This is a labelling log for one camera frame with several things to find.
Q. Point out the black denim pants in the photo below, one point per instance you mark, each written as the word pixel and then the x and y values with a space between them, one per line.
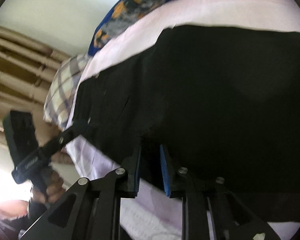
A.
pixel 222 101

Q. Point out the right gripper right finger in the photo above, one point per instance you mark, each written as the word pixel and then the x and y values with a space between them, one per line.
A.
pixel 209 209

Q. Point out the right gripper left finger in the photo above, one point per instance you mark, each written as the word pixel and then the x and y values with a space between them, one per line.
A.
pixel 91 208

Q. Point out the plaid pillow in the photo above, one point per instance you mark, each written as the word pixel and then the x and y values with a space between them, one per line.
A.
pixel 61 94

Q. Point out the pink purple checked bedsheet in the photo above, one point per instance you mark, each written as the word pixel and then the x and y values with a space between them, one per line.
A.
pixel 152 215

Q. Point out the navy blue cat-print pillow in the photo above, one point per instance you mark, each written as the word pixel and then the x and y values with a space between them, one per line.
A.
pixel 119 18

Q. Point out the person's left hand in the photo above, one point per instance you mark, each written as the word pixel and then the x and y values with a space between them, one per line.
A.
pixel 55 189

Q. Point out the beige curtain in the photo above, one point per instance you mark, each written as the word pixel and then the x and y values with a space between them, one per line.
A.
pixel 27 69

